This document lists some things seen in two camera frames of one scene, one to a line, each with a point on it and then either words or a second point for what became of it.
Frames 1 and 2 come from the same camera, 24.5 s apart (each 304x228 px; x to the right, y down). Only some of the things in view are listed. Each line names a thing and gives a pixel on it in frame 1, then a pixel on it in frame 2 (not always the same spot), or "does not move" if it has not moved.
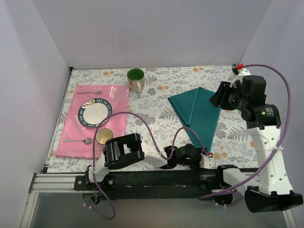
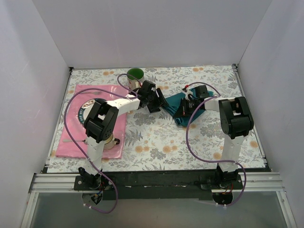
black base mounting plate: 176,183 does not move
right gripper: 222,95 → 184,108
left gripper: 198,160 → 155,99
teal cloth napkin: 200,114 → 171,104
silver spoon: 87,140 does not move
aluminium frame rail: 56,183 does not move
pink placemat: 76,139 does not move
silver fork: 96,92 does not move
